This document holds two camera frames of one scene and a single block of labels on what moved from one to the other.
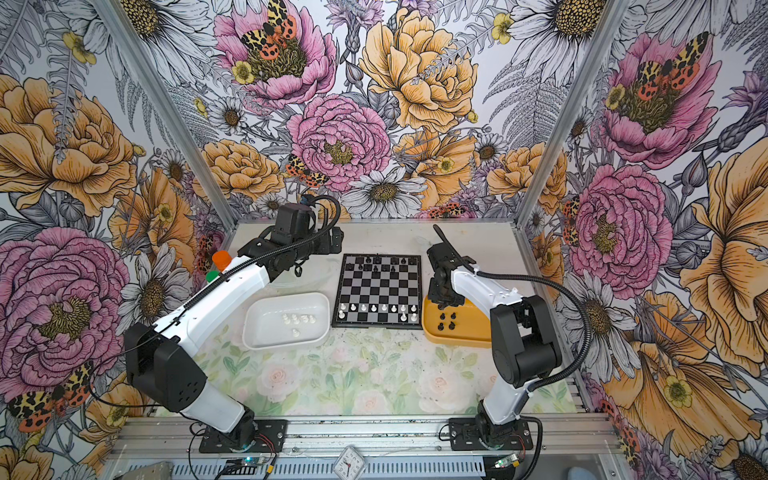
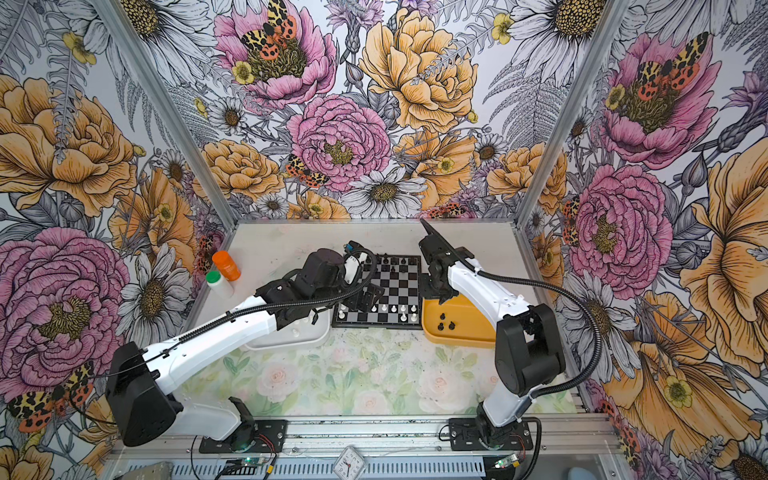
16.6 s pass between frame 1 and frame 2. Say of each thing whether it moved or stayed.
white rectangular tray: stayed
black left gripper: moved
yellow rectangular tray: stayed
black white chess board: stayed
